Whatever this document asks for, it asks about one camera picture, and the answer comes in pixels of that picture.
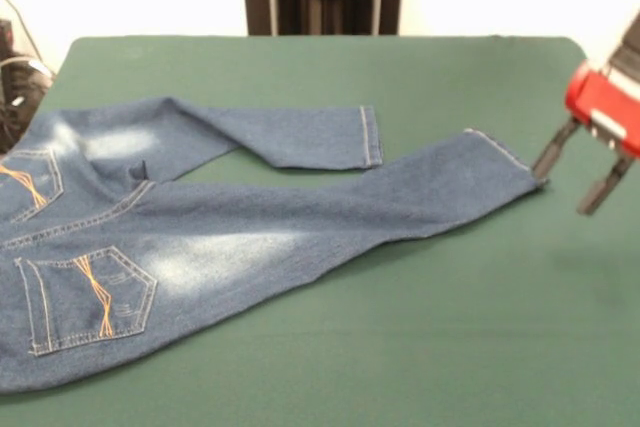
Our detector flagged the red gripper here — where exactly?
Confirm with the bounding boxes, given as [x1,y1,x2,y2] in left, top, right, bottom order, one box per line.
[530,59,640,217]

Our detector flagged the blue denim jeans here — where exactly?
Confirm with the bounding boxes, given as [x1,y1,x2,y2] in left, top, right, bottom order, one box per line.
[0,96,546,396]

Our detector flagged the dark green table cloth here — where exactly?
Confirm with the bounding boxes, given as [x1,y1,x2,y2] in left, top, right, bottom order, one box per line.
[0,35,640,427]

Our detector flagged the black equipment pile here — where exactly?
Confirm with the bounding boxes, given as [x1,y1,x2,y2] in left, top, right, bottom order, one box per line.
[0,19,57,154]

